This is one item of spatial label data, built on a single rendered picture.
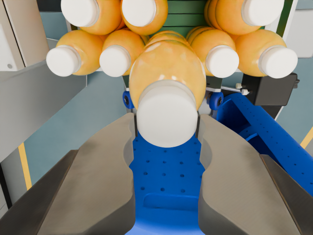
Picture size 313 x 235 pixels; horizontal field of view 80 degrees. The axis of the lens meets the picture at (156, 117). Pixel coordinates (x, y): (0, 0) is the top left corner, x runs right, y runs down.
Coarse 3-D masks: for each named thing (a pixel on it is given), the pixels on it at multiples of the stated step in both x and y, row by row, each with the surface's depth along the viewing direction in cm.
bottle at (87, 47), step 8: (72, 32) 30; (80, 32) 30; (64, 40) 28; (72, 40) 28; (80, 40) 29; (88, 40) 30; (96, 40) 31; (104, 40) 35; (72, 48) 27; (80, 48) 28; (88, 48) 29; (96, 48) 31; (80, 56) 28; (88, 56) 29; (96, 56) 31; (80, 64) 28; (88, 64) 30; (96, 64) 32; (80, 72) 30; (88, 72) 32
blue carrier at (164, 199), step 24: (144, 144) 39; (192, 144) 39; (144, 168) 33; (168, 168) 33; (192, 168) 33; (144, 192) 29; (168, 192) 29; (192, 192) 29; (144, 216) 25; (168, 216) 25; (192, 216) 25
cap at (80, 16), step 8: (64, 0) 22; (72, 0) 22; (80, 0) 22; (88, 0) 22; (64, 8) 23; (72, 8) 23; (80, 8) 23; (88, 8) 23; (64, 16) 23; (72, 16) 23; (80, 16) 23; (88, 16) 23; (72, 24) 24; (80, 24) 23; (88, 24) 24
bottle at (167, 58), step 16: (160, 32) 26; (176, 32) 27; (144, 48) 19; (160, 48) 15; (176, 48) 15; (144, 64) 14; (160, 64) 14; (176, 64) 14; (192, 64) 14; (144, 80) 14; (160, 80) 12; (176, 80) 13; (192, 80) 14; (192, 96) 13
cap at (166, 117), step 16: (144, 96) 12; (160, 96) 11; (176, 96) 11; (144, 112) 11; (160, 112) 11; (176, 112) 11; (192, 112) 11; (144, 128) 12; (160, 128) 12; (176, 128) 12; (192, 128) 12; (160, 144) 12; (176, 144) 12
